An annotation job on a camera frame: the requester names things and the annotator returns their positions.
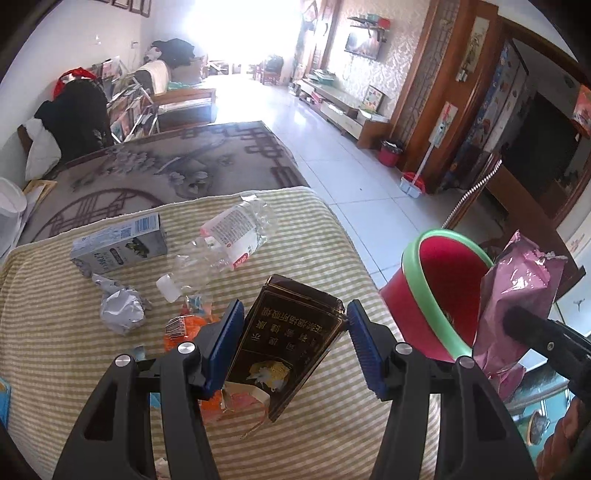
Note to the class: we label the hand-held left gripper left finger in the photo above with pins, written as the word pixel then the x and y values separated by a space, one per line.
pixel 226 350

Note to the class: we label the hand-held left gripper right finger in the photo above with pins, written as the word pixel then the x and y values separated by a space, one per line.
pixel 367 350

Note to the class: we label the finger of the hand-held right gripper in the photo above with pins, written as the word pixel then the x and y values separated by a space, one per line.
pixel 531 325

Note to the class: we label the orange plastic wrapper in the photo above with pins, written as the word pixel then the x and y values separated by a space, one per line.
pixel 198 328

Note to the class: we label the pink printed snack bag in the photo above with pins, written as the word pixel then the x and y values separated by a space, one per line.
pixel 512 286

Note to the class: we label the dark brown cigarette box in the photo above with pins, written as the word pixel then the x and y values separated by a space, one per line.
pixel 286 332

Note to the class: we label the red bin green rim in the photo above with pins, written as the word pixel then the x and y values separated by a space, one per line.
pixel 443 263

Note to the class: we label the silver wrapper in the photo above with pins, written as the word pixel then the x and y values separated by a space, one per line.
pixel 122 309

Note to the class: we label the clear plastic bottle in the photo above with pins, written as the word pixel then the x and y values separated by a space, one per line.
pixel 231 230

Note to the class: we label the blue white carton box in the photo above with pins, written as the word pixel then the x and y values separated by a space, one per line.
pixel 120 240

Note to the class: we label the person's right forearm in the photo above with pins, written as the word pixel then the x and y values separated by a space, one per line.
pixel 570 438

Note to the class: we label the yellow striped cloth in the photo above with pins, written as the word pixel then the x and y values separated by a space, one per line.
pixel 60 360

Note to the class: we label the small red bin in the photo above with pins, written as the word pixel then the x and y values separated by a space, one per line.
pixel 390 154

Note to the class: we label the grey patterned blanket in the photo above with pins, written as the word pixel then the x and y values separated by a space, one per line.
pixel 138 170

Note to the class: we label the colourful door posters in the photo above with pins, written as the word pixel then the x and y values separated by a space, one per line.
pixel 489 115

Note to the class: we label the blue stand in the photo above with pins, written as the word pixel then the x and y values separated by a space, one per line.
pixel 3 401

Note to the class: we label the television cabinet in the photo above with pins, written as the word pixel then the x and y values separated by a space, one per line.
pixel 341 110

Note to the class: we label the yellow picture book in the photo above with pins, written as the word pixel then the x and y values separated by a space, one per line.
pixel 41 187

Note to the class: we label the wooden sofa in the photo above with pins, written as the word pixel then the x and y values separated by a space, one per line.
pixel 184 106

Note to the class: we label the colourful framed picture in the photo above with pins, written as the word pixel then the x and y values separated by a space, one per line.
pixel 374 98

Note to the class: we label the white desk lamp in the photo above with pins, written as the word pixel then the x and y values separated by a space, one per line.
pixel 9 207

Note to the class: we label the teal cloth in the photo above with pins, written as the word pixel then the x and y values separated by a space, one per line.
pixel 177 86

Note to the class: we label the white plastic bag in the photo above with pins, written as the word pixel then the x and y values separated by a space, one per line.
pixel 44 150

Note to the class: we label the black clothes pile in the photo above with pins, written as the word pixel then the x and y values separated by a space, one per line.
pixel 76 120

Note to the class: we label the green storage box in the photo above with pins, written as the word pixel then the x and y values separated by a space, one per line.
pixel 325 76

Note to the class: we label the white towel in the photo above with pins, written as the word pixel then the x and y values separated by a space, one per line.
pixel 157 76

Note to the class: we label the small wooden chair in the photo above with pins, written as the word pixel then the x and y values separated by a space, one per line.
pixel 272 69

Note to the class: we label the dark wooden chair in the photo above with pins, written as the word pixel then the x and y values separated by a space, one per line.
pixel 24 138

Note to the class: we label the black bag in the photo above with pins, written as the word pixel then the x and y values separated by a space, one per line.
pixel 175 51

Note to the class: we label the red bag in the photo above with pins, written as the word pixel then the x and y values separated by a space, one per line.
pixel 69 78

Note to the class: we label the red wall hanging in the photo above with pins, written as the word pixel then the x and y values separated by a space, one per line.
pixel 582 110

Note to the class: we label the wall scroll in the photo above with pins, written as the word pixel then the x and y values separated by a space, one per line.
pixel 473 48

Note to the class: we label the wall television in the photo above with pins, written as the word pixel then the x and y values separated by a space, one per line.
pixel 363 46

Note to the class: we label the wall shelf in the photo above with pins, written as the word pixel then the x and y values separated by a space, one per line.
pixel 369 23

